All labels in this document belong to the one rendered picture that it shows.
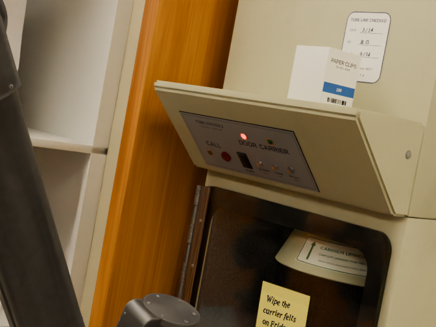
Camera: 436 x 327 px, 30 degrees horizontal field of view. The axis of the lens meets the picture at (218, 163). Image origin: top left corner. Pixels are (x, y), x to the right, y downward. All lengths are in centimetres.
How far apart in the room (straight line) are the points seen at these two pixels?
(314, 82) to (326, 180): 11
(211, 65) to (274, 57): 14
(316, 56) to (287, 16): 17
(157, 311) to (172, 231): 39
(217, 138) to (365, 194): 21
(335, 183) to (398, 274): 12
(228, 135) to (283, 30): 16
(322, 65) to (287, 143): 9
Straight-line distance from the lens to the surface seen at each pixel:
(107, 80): 199
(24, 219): 62
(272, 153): 91
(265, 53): 104
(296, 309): 95
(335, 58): 86
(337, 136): 82
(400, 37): 91
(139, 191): 108
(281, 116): 86
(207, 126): 97
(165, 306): 77
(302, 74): 88
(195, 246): 108
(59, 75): 223
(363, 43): 94
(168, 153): 110
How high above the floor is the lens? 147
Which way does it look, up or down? 3 degrees down
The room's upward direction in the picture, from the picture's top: 10 degrees clockwise
